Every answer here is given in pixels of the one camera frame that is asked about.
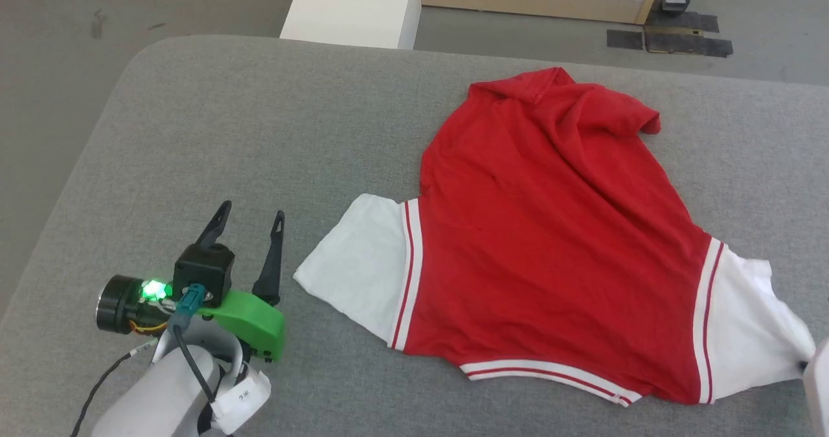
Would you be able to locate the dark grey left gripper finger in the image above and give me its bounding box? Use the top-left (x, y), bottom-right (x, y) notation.
top-left (194, 201), bottom-right (233, 249)
top-left (252, 211), bottom-right (286, 306)

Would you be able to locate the white paper label tag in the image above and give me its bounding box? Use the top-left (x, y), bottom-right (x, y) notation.
top-left (210, 369), bottom-right (271, 434)

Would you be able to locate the black floor tape patch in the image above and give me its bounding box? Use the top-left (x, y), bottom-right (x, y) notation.
top-left (644, 34), bottom-right (734, 58)
top-left (650, 11), bottom-right (720, 34)
top-left (607, 30), bottom-right (646, 50)

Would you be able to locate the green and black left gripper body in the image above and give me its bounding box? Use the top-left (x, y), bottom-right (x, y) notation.
top-left (97, 275), bottom-right (286, 363)

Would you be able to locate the white rectangular box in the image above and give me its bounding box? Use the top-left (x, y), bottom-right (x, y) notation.
top-left (280, 0), bottom-right (423, 50)

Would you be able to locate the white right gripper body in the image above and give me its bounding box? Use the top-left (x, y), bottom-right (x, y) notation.
top-left (803, 338), bottom-right (829, 437)

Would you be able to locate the thin black cable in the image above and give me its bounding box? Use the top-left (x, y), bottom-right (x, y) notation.
top-left (70, 339), bottom-right (159, 437)

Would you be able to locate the red and white jersey shirt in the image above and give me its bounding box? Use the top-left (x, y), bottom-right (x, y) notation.
top-left (293, 67), bottom-right (817, 407)

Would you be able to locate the black cable with teal connector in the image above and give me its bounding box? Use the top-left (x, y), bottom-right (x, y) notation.
top-left (167, 284), bottom-right (218, 404)

